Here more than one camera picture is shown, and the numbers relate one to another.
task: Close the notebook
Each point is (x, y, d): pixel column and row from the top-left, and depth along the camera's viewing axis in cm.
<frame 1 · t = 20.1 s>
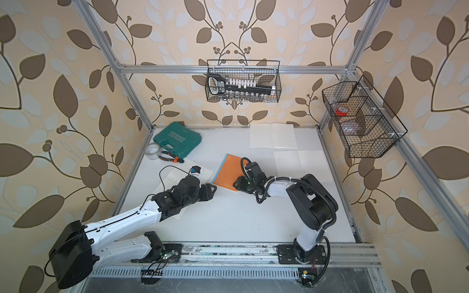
left hand: (211, 186, 81), fingers open
right hand: (235, 185, 93), fingers open
orange cover notebook: (230, 170, 102), on the table
green cover notebook: (294, 164, 104), on the table
open white lined notebook: (272, 135, 118), on the table
green plastic tool case: (178, 139, 110), point 5 cm above the table
clear tape roll: (152, 151, 110), on the table
orange black pliers: (174, 160, 106), on the table

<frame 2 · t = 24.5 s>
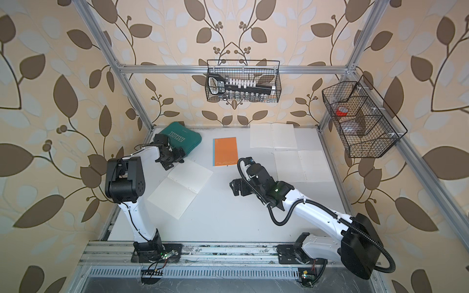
left hand: (177, 157, 102), fingers open
right hand: (238, 182, 80), fingers open
orange cover notebook: (225, 151, 110), on the table
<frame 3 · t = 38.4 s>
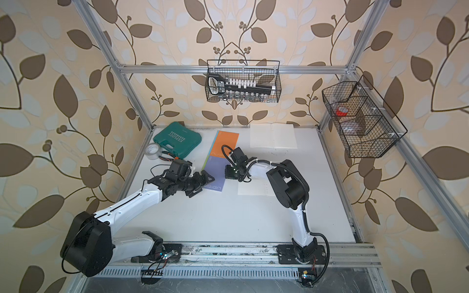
left hand: (207, 181, 83), fingers open
right hand: (226, 175, 99), fingers closed
orange cover notebook: (223, 138, 118), on the table
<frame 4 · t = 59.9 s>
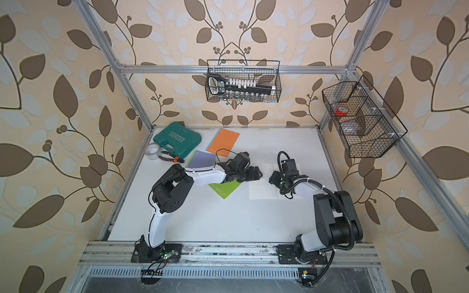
left hand: (255, 172, 94), fingers open
right hand: (274, 181, 94), fingers open
